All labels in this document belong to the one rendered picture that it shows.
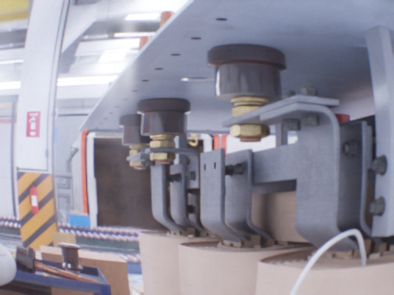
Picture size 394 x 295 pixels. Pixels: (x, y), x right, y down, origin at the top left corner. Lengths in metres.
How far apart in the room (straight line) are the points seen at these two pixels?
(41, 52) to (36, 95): 0.86
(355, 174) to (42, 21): 11.22
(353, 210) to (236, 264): 0.34
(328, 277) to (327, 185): 0.13
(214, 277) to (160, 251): 0.44
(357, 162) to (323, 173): 0.05
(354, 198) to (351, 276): 0.15
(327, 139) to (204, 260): 0.43
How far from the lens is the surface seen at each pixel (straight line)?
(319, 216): 0.75
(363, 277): 0.63
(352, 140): 0.76
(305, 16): 0.73
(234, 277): 1.04
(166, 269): 1.49
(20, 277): 1.73
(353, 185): 0.76
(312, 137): 0.78
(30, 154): 11.41
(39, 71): 11.60
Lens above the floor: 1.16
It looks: 4 degrees up
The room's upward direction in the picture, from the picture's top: straight up
